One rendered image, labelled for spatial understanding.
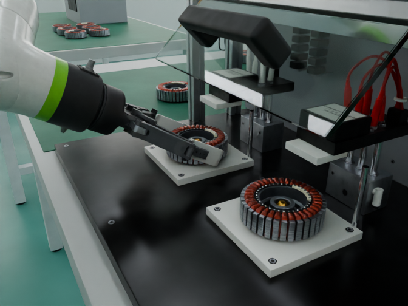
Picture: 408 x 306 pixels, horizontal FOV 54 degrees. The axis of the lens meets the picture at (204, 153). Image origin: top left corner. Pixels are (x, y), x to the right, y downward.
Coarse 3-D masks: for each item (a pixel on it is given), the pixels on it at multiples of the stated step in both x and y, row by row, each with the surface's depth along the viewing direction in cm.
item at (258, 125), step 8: (248, 120) 78; (256, 120) 77; (264, 120) 77; (272, 120) 77; (240, 128) 81; (256, 128) 76; (264, 128) 74; (272, 128) 75; (280, 128) 76; (240, 136) 81; (256, 136) 76; (264, 136) 75; (272, 136) 76; (280, 136) 77; (256, 144) 77; (264, 144) 76; (272, 144) 77; (280, 144) 78
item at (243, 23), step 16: (192, 16) 31; (208, 16) 30; (224, 16) 28; (240, 16) 27; (256, 16) 25; (192, 32) 33; (208, 32) 30; (224, 32) 27; (240, 32) 26; (256, 32) 25; (272, 32) 25; (256, 48) 26; (272, 48) 26; (288, 48) 26; (272, 64) 26
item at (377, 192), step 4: (376, 188) 55; (380, 188) 55; (372, 192) 56; (376, 192) 55; (380, 192) 55; (376, 196) 55; (380, 196) 55; (376, 200) 55; (380, 200) 55; (372, 204) 56; (376, 204) 56; (380, 204) 56; (376, 208) 56
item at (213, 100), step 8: (216, 88) 71; (200, 96) 72; (208, 96) 72; (216, 96) 71; (224, 96) 69; (232, 96) 68; (208, 104) 70; (216, 104) 68; (224, 104) 68; (232, 104) 69; (240, 104) 70; (256, 112) 79; (264, 112) 77
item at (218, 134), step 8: (176, 128) 74; (184, 128) 74; (192, 128) 75; (200, 128) 75; (208, 128) 75; (216, 128) 74; (184, 136) 74; (192, 136) 75; (200, 136) 75; (208, 136) 74; (216, 136) 71; (224, 136) 71; (208, 144) 68; (216, 144) 68; (224, 144) 69; (168, 152) 70; (224, 152) 70; (176, 160) 69; (192, 160) 68
